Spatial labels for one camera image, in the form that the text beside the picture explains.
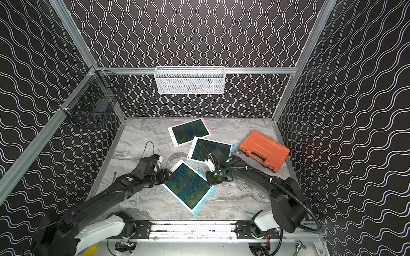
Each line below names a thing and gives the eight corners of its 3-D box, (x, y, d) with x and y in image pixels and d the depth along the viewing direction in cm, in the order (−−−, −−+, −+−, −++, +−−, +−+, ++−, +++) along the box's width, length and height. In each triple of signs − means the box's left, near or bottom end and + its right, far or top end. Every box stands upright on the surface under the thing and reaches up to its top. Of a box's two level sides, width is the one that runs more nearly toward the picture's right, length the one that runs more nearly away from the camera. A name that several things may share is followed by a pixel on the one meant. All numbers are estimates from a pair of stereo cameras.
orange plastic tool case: (237, 150, 105) (238, 145, 101) (252, 132, 114) (254, 128, 110) (275, 174, 94) (278, 170, 90) (288, 152, 104) (291, 148, 100)
